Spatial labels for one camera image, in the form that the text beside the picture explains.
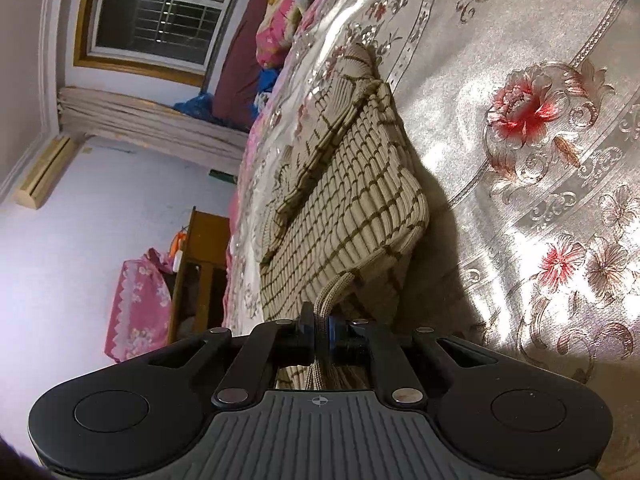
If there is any pink floral fabric cover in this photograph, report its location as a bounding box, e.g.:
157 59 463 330
104 248 174 363

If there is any wooden bedside desk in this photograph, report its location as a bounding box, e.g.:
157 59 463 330
167 208 230 344

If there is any beige striped knit sweater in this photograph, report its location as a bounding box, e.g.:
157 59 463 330
258 41 432 391

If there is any floral satin bedspread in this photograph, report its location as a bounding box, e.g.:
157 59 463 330
226 0 639 479

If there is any window with metal bars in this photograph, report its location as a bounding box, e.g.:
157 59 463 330
74 0 239 89

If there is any blue crumpled cloth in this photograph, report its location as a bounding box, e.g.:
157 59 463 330
252 68 280 116

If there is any blue plastic bag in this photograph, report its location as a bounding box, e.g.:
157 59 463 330
172 92 220 124

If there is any beige left curtain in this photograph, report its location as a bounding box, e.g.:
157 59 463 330
58 87 247 176

